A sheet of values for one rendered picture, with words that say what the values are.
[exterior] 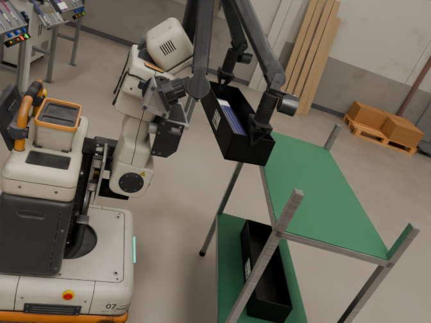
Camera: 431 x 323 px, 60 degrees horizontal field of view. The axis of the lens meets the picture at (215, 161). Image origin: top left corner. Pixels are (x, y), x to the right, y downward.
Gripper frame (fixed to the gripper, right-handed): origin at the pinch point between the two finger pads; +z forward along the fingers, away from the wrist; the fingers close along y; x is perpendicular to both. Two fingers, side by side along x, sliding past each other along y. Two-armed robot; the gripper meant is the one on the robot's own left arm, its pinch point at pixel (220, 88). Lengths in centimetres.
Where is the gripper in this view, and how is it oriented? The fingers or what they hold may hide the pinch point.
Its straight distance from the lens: 190.0
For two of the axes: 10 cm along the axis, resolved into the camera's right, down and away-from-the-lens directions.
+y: -1.9, -5.2, 8.3
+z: -3.1, 8.3, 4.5
